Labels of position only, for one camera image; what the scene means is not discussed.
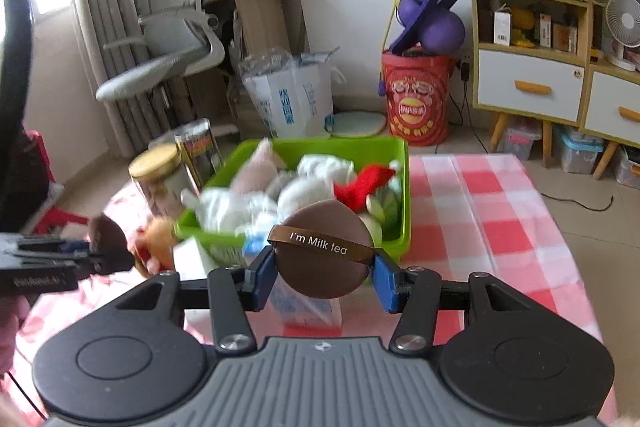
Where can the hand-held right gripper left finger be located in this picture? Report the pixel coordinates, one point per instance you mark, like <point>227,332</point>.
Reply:
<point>262,279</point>

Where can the beige plush toy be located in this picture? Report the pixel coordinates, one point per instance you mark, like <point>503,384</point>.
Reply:
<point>257,169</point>

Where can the white desk fan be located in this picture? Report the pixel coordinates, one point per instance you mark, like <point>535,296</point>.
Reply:
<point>625,22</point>

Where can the brown round plush toy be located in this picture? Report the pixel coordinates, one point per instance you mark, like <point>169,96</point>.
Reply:
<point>320,267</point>

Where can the santa plush toy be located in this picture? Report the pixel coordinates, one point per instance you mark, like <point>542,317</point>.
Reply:
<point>365,184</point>

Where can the burger plush toy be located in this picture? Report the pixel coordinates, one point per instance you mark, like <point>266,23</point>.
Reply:
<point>160,242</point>

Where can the red white checkered tablecloth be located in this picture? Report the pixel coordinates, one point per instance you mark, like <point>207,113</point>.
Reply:
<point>475,207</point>

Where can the small white orange box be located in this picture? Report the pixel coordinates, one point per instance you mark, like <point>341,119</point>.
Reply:
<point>545,33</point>

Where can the white round tray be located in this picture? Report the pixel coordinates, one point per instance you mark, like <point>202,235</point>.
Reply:
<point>355,124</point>

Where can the black wall adapter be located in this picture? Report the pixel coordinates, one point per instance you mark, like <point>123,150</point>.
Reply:
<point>464,72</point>

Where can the clear box blue lid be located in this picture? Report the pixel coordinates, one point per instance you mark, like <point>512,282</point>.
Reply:
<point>580,152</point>

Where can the green tin can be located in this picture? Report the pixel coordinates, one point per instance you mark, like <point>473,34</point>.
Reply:
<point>197,152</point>

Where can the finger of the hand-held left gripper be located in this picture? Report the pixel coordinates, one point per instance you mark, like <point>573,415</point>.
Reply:
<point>82,257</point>

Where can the low wooden drawer cabinet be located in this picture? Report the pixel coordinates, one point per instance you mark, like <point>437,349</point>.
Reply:
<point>615,107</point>

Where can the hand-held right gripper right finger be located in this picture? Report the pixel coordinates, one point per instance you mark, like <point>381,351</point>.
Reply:
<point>385,282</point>

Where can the red snack barrel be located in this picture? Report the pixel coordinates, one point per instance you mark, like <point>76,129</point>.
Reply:
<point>415,107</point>

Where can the pale green towel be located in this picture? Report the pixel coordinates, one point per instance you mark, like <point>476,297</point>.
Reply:
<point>385,212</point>

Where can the clear storage box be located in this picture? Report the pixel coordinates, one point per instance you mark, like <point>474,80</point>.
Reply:
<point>627,169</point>

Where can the gold lid glass jar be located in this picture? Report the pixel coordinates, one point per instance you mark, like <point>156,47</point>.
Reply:
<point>160,187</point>

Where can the red plastic stool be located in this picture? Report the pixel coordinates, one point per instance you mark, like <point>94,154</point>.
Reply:
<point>65,219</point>

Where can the tall wooden shelf cabinet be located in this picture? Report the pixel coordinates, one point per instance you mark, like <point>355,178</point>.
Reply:
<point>525,82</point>

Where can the green plastic bin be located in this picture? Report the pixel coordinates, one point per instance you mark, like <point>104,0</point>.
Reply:
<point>375,152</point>

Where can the white paper bag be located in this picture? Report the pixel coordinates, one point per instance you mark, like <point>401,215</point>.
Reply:
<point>290,102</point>

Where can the purple jumping ball toy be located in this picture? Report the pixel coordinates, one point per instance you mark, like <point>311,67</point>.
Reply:
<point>442,32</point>

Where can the white tall box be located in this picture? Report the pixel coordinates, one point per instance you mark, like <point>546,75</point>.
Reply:
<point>502,27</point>

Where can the grey office chair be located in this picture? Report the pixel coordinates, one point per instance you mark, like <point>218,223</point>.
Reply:
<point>165,7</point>

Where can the clear box pink lid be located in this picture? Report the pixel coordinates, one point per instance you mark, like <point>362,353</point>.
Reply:
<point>520,139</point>

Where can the yellow toy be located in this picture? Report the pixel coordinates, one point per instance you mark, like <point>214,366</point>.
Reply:
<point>525,22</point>

